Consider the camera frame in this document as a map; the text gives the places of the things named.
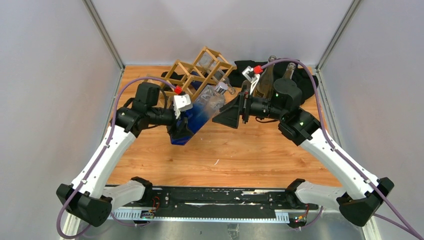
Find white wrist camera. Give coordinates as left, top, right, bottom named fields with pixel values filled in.
left=173, top=94, right=193, bottom=119
left=241, top=65, right=263, bottom=95

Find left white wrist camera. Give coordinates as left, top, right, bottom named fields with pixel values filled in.
left=173, top=94, right=193, bottom=119

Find clear bottle black gold label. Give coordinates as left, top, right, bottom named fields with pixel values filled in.
left=252, top=64, right=274, bottom=99

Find blue square bottle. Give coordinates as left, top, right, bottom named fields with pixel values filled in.
left=170, top=82, right=228, bottom=146
left=190, top=80, right=208, bottom=92

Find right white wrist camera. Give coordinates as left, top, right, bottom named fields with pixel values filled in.
left=241, top=65, right=263, bottom=95

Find aluminium rail frame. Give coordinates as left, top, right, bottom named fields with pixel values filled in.
left=59, top=185, right=382, bottom=240

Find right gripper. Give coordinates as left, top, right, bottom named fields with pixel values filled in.
left=212, top=84, right=286, bottom=130

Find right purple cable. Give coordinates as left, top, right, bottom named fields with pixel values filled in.
left=253, top=58, right=423, bottom=240

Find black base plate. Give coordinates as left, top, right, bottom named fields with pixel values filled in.
left=120, top=186, right=320, bottom=220

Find wooden wine rack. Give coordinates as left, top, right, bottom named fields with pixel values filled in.
left=146, top=46, right=236, bottom=100

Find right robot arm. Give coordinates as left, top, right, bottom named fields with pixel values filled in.
left=212, top=78, right=394, bottom=227

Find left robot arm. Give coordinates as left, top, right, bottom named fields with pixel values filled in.
left=56, top=82, right=192, bottom=227

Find black cloth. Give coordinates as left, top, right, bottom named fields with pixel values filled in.
left=228, top=60, right=315, bottom=104

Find clear bottle pale label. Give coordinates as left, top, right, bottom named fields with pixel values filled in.
left=282, top=62, right=297, bottom=80

